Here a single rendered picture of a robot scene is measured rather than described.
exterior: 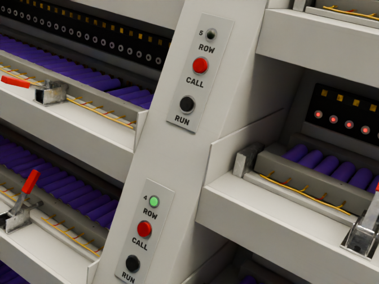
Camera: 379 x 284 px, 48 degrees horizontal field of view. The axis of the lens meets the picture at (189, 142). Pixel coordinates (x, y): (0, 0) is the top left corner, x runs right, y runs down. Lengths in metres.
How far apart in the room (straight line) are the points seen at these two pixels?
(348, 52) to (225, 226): 0.21
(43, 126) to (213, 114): 0.26
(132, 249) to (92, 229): 0.14
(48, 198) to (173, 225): 0.28
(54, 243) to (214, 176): 0.28
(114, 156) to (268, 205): 0.19
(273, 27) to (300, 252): 0.22
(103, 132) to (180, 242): 0.17
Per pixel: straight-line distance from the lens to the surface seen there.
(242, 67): 0.44
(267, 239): 0.43
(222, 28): 0.45
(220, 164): 0.46
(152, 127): 0.48
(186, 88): 0.46
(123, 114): 0.57
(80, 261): 0.61
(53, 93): 0.61
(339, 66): 0.42
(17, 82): 0.58
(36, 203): 0.69
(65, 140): 0.58
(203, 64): 0.45
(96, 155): 0.54
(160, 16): 0.51
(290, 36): 0.44
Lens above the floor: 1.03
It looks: 8 degrees down
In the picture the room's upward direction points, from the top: 19 degrees clockwise
